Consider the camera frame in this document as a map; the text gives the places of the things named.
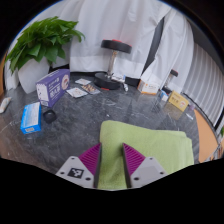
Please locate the white and orange box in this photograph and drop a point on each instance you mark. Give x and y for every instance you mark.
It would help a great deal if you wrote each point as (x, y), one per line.
(148, 87)

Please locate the purple cardboard box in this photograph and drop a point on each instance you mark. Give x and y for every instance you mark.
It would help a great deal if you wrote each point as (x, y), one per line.
(53, 87)

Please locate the large black bar stool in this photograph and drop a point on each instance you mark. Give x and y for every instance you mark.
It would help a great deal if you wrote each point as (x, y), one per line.
(116, 46)

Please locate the green plant in white pot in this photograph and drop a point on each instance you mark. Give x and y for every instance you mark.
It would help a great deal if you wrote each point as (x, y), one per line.
(40, 43)

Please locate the light green towel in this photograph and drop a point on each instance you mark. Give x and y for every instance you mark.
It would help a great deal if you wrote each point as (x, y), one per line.
(156, 146)

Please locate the yellow box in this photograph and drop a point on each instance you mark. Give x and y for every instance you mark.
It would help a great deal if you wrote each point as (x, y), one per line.
(178, 101)

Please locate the small white card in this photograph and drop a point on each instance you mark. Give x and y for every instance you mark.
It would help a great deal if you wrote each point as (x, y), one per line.
(83, 81)

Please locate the brown printed card packet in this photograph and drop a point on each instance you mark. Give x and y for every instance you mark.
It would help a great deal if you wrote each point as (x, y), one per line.
(90, 88)

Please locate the blue and white box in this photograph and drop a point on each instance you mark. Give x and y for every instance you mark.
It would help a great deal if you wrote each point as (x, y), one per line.
(31, 118)

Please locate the white pen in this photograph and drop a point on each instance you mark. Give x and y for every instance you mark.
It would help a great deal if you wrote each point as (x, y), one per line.
(190, 116)

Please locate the small white blue box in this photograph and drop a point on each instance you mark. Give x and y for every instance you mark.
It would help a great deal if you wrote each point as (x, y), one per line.
(164, 96)

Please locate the white plastic packet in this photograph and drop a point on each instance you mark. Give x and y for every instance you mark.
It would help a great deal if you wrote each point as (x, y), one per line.
(4, 105)

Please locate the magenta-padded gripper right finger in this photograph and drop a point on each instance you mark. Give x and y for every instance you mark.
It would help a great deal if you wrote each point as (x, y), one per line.
(133, 160)

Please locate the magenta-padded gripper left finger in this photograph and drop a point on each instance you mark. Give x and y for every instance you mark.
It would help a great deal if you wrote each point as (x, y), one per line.
(90, 160)

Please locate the small black round object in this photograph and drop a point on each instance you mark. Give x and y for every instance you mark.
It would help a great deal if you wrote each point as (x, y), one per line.
(49, 116)

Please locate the white book stack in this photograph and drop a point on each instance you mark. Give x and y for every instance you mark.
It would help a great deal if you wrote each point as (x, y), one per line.
(118, 78)

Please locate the small black bar stool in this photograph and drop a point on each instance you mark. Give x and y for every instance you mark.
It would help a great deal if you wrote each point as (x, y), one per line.
(173, 73)

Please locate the small purple packet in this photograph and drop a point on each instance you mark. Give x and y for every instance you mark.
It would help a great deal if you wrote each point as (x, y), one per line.
(191, 107)

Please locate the white card packet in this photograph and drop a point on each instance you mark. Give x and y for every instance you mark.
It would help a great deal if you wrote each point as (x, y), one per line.
(77, 92)

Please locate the white curtain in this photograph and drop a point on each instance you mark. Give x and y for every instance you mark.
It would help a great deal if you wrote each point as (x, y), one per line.
(200, 73)
(110, 23)

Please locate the white tube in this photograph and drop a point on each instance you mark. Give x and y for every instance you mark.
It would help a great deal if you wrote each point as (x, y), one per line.
(126, 87)

